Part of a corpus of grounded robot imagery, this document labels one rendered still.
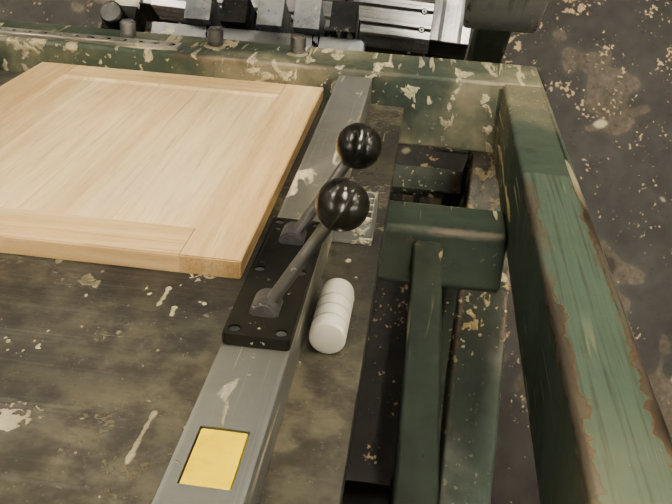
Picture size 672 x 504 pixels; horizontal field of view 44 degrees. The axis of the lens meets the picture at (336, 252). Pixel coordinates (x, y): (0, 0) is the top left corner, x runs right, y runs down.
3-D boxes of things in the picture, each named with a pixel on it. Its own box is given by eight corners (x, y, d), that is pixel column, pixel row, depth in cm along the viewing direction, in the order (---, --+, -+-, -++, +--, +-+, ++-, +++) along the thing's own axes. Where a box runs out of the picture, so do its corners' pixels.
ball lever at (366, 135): (307, 248, 76) (392, 133, 70) (300, 268, 72) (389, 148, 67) (271, 226, 75) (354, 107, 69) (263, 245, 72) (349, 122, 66)
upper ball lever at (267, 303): (284, 318, 65) (382, 188, 59) (275, 344, 62) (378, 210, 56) (242, 292, 65) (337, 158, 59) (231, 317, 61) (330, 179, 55)
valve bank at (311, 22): (388, 30, 159) (388, -28, 136) (380, 102, 158) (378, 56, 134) (132, 8, 163) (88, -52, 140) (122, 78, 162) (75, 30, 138)
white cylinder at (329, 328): (344, 357, 66) (354, 306, 73) (346, 325, 65) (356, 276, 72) (307, 352, 67) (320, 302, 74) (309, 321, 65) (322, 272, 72)
